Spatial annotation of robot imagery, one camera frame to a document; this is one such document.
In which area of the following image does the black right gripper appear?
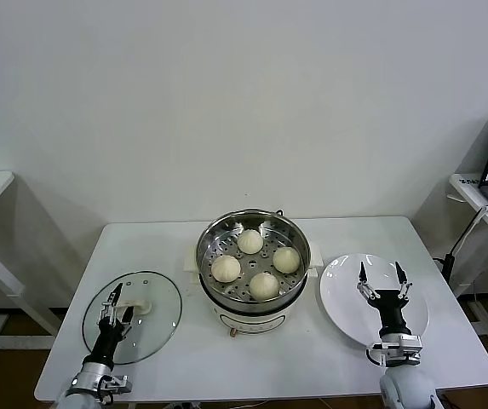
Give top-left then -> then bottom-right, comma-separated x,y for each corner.
357,261 -> 413,337

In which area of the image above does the glass pot lid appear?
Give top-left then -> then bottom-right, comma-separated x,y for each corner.
82,268 -> 184,366

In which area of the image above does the white side table with laptop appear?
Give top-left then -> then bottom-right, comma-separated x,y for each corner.
447,172 -> 488,359

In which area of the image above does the stainless steel steamer basket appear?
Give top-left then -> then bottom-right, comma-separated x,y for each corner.
195,208 -> 313,314

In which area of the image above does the white electric cooker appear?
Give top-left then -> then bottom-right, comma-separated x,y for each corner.
182,240 -> 324,340

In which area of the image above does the white cable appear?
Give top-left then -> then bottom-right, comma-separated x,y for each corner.
450,204 -> 488,256

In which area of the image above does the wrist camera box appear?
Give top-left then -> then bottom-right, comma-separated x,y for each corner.
97,373 -> 134,395
365,334 -> 423,368

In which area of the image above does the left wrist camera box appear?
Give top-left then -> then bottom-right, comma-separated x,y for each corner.
97,373 -> 134,395

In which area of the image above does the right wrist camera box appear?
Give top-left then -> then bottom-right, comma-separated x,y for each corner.
365,334 -> 423,368

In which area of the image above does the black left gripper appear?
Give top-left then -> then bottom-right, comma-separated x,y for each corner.
88,283 -> 135,368

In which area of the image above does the white round plate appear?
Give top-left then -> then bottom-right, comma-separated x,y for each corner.
319,253 -> 431,351

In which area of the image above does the white steamed baozi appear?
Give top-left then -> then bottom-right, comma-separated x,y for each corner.
237,228 -> 265,256
272,246 -> 301,274
210,254 -> 242,283
248,272 -> 279,300

